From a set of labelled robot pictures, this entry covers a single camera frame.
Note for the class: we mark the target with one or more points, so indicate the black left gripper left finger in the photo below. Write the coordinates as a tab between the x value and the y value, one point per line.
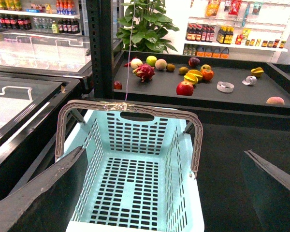
47	202

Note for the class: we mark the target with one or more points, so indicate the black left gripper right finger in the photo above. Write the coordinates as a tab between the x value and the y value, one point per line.
269	189

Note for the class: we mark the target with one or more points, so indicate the light blue plastic basket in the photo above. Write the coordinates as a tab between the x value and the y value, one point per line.
141	175

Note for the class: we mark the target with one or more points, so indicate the grey basket handle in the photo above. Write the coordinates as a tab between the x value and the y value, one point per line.
73	106

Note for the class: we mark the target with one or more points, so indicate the yellow red mango fruit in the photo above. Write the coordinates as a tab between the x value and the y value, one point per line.
205	67

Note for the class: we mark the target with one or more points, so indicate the pink peach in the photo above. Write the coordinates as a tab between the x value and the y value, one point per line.
275	100

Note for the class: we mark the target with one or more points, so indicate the small grey tape roll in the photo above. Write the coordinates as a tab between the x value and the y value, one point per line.
249	80

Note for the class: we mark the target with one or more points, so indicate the white tape roll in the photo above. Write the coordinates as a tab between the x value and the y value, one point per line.
225	87

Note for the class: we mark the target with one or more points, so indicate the yellow starfruit far right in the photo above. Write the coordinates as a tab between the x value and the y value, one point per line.
257	72

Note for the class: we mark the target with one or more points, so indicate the yellow starfruit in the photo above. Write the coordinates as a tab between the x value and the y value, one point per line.
192	78
257	72
197	73

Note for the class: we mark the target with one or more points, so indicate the black fruit display tray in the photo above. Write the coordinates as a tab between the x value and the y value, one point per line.
162	87

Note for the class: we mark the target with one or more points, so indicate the glass top freezer chest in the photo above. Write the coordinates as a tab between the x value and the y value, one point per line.
39	73

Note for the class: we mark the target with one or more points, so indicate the orange persimmon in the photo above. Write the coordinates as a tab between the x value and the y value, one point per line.
207	74

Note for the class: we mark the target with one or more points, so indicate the small dark red apple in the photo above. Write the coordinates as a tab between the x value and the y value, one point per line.
117	85

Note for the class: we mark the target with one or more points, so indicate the red apple on shelf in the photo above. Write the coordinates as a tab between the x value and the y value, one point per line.
185	88

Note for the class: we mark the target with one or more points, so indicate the yellow starfruit back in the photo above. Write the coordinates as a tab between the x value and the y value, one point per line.
197	73

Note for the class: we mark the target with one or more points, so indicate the yellow starfruit front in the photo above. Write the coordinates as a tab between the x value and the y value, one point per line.
192	78

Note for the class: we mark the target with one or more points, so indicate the purple passion fruit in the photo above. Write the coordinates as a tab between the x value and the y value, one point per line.
193	62

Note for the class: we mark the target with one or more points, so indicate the brown kiwi left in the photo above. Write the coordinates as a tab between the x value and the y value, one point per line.
170	67

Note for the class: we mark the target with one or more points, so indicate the pink dragon fruit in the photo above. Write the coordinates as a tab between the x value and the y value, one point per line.
145	72

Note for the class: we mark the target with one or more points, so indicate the white pale round fruit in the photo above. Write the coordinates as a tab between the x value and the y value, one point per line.
135	63

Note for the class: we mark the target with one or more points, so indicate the green apple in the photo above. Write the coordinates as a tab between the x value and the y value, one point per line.
151	60

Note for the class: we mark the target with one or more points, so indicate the drinks shelf unit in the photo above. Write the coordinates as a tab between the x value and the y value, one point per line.
48	16

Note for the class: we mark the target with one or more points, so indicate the green potted plant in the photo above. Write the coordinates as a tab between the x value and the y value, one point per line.
144	25

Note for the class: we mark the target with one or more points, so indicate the white condiment wall shelf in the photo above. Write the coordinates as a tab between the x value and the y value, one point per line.
256	24

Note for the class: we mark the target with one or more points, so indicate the black metal rack post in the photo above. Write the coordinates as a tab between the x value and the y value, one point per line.
100	23

